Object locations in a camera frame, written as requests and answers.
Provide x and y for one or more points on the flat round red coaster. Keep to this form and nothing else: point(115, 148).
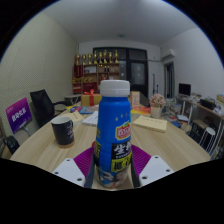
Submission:
point(93, 144)

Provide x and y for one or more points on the yellow gift box red ribbon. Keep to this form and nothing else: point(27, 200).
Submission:
point(90, 99)

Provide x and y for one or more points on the small orange standing box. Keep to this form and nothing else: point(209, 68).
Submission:
point(135, 98)

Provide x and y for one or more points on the blue white-capped drink bottle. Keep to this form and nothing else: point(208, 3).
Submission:
point(113, 133)

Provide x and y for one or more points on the white round stool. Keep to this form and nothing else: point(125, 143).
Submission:
point(210, 130)

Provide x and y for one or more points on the purple sign board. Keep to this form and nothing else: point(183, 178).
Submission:
point(18, 115)

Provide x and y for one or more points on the black mug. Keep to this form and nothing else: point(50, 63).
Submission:
point(63, 131)

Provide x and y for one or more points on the blue magazine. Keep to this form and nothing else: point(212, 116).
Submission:
point(80, 109)

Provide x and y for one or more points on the white paper sheet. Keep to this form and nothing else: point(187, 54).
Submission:
point(91, 120)

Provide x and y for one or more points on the black framed glass door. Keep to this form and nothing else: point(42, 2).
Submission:
point(136, 70)

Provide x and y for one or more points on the black computer monitor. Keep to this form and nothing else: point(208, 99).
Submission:
point(184, 89)

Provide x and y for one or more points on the wooden shelf unit with trophies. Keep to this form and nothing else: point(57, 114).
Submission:
point(96, 71)

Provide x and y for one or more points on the yellow booklet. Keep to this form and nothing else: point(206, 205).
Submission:
point(71, 107)

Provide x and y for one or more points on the black bag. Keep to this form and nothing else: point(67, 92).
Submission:
point(11, 143)

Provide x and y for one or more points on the white air conditioner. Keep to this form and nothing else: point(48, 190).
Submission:
point(168, 55)

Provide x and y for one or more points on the potted pink flowers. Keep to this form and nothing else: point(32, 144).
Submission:
point(157, 103)

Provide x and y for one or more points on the orange red booklet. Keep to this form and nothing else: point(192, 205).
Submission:
point(141, 110)

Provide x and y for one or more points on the small round white table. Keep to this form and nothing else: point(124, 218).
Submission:
point(73, 97)

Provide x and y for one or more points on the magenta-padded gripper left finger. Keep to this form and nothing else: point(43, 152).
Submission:
point(83, 161)

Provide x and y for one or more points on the yellow book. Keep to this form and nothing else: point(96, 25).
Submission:
point(150, 124)

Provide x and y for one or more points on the black office chair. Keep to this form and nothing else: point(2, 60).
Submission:
point(43, 106)

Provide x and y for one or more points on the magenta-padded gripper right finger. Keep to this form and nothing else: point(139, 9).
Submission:
point(141, 160)

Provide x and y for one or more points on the cluttered side desk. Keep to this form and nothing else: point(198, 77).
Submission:
point(203, 108)

